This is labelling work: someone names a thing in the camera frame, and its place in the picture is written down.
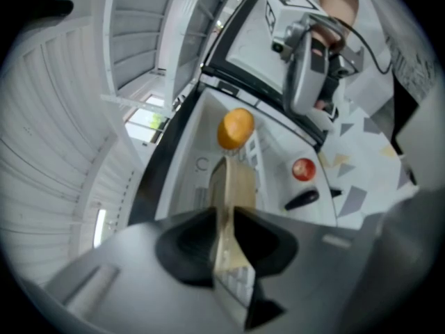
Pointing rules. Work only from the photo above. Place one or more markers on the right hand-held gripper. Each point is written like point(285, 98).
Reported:
point(302, 47)

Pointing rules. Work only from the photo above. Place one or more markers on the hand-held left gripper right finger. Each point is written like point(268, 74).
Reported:
point(264, 245)

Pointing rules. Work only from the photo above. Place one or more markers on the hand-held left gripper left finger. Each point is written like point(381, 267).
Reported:
point(186, 245)

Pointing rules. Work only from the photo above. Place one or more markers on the clear container with wooden lid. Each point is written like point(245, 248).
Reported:
point(233, 190)

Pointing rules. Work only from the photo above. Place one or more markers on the person's right forearm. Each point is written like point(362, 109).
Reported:
point(339, 2)

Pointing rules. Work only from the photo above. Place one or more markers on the person's right hand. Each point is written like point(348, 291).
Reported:
point(327, 35)

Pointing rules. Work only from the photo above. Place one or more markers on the dark purple eggplant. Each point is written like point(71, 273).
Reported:
point(301, 199)

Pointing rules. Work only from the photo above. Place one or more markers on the red tomato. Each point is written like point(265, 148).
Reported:
point(304, 169)

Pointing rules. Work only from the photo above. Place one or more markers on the ceiling light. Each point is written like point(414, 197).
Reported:
point(99, 228)

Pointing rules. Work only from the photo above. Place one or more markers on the orange fruit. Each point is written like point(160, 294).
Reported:
point(235, 128)

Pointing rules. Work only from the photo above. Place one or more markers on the window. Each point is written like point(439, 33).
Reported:
point(147, 122)

